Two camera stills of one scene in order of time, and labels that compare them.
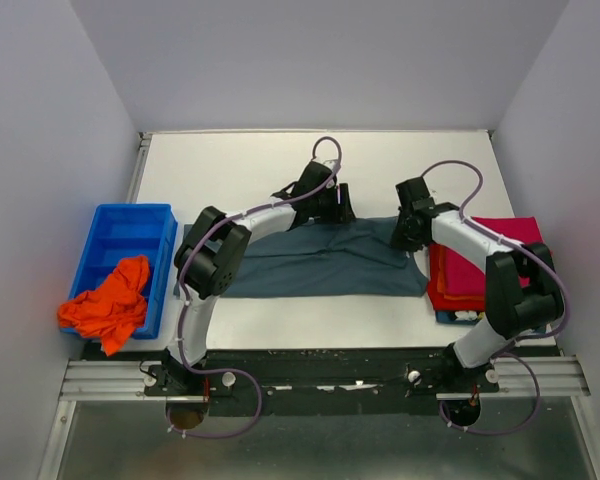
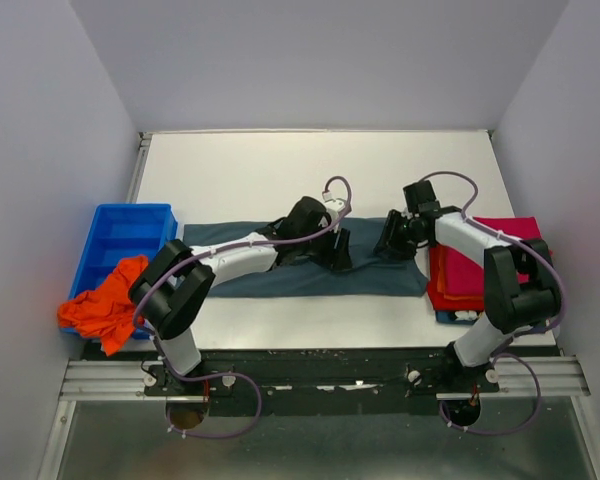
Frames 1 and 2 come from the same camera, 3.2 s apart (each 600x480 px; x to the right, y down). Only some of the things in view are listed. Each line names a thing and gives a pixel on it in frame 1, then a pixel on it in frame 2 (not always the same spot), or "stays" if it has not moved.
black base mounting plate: x=316 y=382 stays
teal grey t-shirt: x=335 y=258 stays
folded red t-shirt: x=439 y=302 stays
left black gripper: x=339 y=212 to x=335 y=259
